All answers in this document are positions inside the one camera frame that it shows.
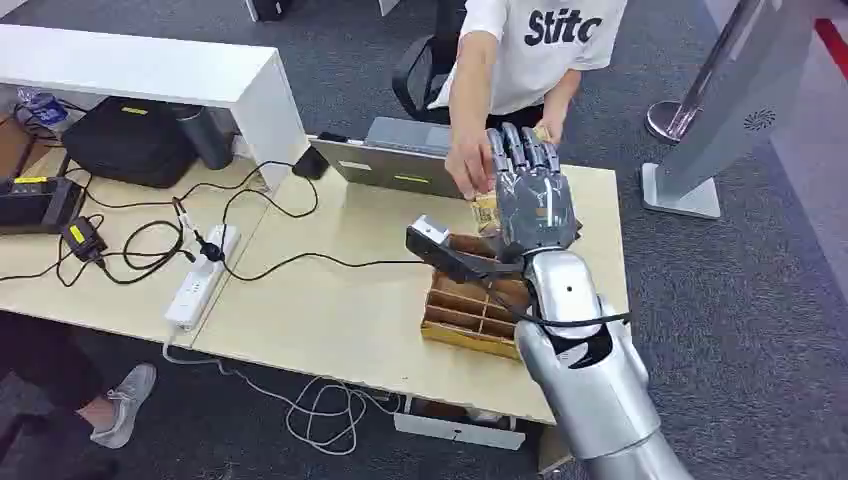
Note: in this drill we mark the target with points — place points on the dark cylindrical container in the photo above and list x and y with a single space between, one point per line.
208 139

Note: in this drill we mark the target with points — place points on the clear water bottle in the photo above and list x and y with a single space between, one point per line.
45 109

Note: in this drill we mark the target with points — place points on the black bag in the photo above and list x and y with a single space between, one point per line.
129 142

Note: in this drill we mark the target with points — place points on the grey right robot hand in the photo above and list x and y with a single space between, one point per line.
533 205

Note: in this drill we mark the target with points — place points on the wooden card box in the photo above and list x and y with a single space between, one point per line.
464 311

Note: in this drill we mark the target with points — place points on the white power strip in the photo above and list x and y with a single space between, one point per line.
199 281

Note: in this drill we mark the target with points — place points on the black office chair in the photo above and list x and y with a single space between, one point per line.
420 73

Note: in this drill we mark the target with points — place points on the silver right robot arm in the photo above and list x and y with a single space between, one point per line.
590 384

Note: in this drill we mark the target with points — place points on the person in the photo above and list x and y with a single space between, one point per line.
536 60

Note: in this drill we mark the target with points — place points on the white box under desk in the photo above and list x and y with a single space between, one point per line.
457 430

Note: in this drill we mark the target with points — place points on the person's left hand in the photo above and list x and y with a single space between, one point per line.
551 131

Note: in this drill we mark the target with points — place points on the black power adapter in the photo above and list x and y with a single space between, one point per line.
84 238

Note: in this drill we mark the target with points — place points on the white desk shelf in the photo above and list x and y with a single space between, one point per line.
166 69

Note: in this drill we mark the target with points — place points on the person's right hand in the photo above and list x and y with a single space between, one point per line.
469 166

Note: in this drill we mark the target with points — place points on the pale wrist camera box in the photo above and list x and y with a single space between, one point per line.
434 232

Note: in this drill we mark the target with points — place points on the person's leg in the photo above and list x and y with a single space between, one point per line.
46 361

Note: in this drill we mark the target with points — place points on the grey shoe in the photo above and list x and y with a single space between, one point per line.
126 404

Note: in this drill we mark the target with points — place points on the printed paper card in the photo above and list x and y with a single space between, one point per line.
485 213

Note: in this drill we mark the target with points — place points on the black device with yellow label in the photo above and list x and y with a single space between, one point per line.
36 204

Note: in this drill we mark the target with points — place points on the chrome stanchion post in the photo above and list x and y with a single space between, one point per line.
696 86

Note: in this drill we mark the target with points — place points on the grey laptop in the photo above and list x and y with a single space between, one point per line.
391 169

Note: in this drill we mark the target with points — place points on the white floor stand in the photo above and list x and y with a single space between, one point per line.
729 112

